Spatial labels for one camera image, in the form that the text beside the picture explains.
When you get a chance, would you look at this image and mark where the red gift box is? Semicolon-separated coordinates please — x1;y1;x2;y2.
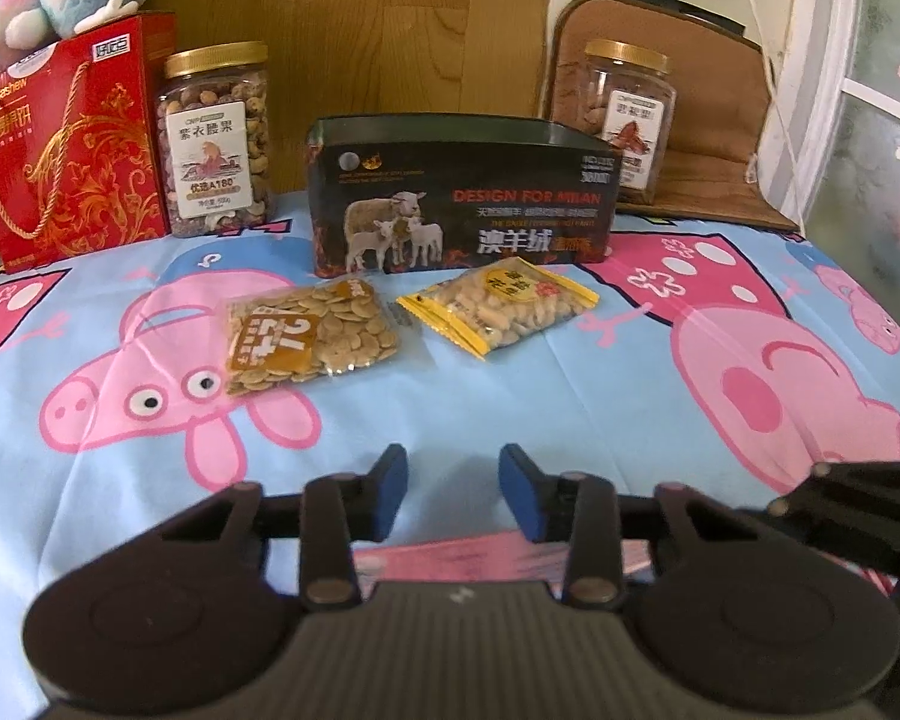
0;11;177;275

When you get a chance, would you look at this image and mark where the black box with sheep print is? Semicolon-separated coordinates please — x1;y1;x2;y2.
305;116;622;278

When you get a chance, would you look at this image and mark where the cashew jar with gold lid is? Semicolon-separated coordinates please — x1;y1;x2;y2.
154;41;272;239

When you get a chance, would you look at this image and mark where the orange broad bean packet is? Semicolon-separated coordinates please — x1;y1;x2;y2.
223;276;404;398

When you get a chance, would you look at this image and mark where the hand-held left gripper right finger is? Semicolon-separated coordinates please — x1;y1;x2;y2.
499;445;751;611

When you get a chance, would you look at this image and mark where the yellow peanut packet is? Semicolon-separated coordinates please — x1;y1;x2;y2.
396;256;599;361

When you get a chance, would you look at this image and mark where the wooden headboard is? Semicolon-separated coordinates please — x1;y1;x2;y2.
139;0;556;196

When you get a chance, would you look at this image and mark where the white cable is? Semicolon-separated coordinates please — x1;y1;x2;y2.
720;0;805;166

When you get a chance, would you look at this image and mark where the brown seat cushion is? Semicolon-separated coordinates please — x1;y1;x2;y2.
551;0;802;235

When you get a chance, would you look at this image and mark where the pecan jar with gold lid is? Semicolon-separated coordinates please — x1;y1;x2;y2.
581;40;680;205

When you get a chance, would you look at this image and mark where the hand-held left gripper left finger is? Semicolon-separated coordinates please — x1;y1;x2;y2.
157;444;408;611

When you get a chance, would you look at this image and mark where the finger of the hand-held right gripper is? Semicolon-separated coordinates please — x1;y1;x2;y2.
808;460;900;518
766;493;900;577

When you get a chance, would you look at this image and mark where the frosted glass door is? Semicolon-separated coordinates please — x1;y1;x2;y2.
780;0;900;361

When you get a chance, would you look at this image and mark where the pig printed blue blanket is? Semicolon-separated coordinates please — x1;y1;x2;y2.
0;187;900;720

